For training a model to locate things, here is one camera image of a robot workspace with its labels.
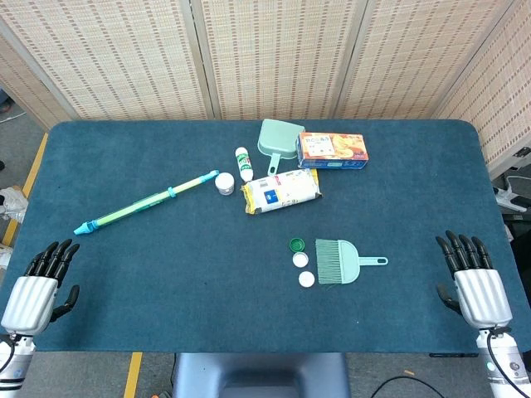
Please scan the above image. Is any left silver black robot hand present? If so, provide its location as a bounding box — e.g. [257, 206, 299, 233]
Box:
[0, 239, 80, 336]

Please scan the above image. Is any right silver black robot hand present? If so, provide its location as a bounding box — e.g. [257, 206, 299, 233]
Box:
[434, 230, 514, 332]

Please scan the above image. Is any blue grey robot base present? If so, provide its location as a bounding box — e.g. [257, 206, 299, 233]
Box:
[172, 352, 353, 398]

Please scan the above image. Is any white bottle green label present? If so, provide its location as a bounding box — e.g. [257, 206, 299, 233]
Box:
[234, 147, 255, 182]

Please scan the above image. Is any black equipment box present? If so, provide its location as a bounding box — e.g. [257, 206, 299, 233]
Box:
[502, 211, 531, 291]

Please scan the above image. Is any white plastic bag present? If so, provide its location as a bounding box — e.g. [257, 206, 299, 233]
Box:
[0, 186, 28, 223]

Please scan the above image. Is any white power strip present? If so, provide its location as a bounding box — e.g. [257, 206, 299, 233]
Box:
[493, 176, 531, 213]

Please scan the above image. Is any blue felt table cover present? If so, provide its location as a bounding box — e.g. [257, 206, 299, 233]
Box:
[0, 119, 519, 356]

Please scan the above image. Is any long green blue tube toy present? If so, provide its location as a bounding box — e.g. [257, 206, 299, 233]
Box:
[73, 168, 220, 236]

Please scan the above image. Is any woven bamboo screen panel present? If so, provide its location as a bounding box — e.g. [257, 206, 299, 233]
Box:
[191, 0, 368, 121]
[0, 35, 63, 130]
[0, 0, 215, 122]
[331, 0, 524, 121]
[433, 0, 531, 179]

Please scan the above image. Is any orange biscuit box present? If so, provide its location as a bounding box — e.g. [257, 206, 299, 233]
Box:
[295, 131, 370, 171]

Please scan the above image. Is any yellow white snack bag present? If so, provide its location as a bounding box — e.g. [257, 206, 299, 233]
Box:
[241, 167, 324, 216]

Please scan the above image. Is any small white jar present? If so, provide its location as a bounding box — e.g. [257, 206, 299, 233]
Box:
[214, 172, 236, 197]

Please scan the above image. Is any mint green dustpan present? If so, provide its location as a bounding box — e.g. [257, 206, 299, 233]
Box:
[256, 119, 307, 177]

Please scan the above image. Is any black floor cable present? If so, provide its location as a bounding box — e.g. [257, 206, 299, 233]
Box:
[371, 374, 447, 398]

